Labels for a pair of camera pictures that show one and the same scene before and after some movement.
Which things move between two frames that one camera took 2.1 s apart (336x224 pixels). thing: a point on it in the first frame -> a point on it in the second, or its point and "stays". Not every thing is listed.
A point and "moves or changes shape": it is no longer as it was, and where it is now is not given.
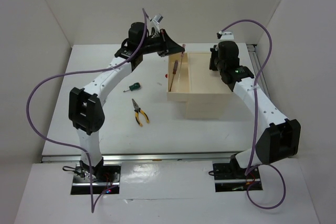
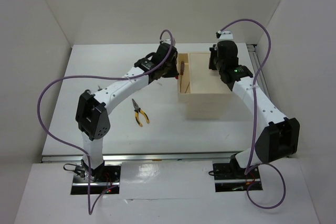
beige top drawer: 178,80 moves or changes shape
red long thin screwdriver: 184,45 -> 187,87
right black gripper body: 215,64 stays
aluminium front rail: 143,157 stays
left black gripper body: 153,44 -> 170,69
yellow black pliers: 137,110 stays
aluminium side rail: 256,65 stays
